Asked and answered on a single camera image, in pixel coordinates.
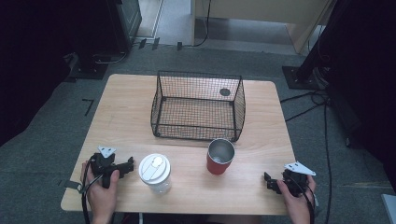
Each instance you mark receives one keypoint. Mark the person's left hand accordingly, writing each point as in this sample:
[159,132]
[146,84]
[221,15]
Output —
[101,197]

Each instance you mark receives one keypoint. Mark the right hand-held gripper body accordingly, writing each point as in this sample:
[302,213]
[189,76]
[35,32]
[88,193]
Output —
[297,183]

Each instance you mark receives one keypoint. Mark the white table leg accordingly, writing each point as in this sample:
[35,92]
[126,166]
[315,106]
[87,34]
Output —
[140,218]

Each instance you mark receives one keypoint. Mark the dark round sticker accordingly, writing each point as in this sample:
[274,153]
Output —
[224,92]

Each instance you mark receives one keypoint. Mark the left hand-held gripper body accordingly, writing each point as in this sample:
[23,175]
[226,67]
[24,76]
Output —
[104,165]

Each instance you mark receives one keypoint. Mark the red cup with steel inside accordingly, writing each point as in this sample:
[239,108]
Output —
[216,167]

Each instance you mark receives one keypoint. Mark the person's right hand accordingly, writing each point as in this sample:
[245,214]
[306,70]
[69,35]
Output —
[299,203]

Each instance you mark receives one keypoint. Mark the beige wooden furniture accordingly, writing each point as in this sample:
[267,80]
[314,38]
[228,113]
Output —
[264,9]

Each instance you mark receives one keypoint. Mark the black cabinet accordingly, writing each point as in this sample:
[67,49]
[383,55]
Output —
[127,21]

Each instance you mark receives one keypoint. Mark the dark curtain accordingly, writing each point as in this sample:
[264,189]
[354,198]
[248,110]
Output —
[370,77]
[37,62]

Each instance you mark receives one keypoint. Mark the clear cup with white lid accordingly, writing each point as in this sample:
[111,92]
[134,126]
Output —
[154,170]

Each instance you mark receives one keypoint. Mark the black stand base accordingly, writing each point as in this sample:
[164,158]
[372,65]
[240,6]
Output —
[90,71]

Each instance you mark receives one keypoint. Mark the white flat object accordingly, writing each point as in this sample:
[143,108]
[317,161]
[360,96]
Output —
[389,209]

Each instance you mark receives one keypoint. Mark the black metal stand with base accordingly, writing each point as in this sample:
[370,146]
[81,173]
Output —
[306,74]

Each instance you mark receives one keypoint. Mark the grey tape piece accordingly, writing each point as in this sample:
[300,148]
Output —
[73,184]

